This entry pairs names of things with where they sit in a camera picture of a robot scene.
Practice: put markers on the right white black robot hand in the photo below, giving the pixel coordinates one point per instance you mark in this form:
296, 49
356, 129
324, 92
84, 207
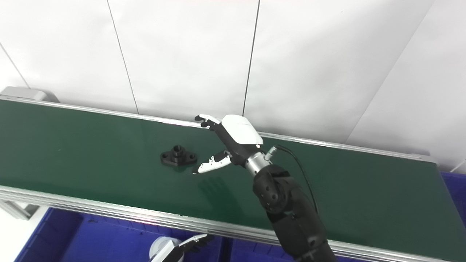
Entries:
238, 136

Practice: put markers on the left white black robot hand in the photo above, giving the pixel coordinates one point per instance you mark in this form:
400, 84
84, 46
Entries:
174, 253

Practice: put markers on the black flanged mechanical part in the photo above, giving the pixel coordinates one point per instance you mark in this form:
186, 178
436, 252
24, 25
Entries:
178, 155

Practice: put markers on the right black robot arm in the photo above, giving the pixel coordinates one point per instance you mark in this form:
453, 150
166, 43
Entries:
291, 214

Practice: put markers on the blue plastic bin black parts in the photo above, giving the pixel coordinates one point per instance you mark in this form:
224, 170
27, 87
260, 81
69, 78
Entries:
255, 253

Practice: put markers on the blue plastic bin white parts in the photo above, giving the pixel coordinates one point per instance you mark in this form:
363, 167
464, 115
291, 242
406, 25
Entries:
91, 240

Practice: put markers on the grey conveyor end housing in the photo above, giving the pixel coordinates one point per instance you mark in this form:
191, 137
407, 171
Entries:
29, 94

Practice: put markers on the empty blue plastic bin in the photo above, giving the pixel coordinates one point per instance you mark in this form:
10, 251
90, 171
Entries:
455, 193

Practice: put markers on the thin white rod black tip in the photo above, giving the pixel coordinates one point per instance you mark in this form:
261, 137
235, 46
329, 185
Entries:
458, 166

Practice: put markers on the green conveyor belt aluminium frame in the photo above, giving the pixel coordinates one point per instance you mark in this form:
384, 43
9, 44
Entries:
109, 163

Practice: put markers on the grey conveyor support bracket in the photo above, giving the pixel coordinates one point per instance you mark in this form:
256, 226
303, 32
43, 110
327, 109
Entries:
18, 210

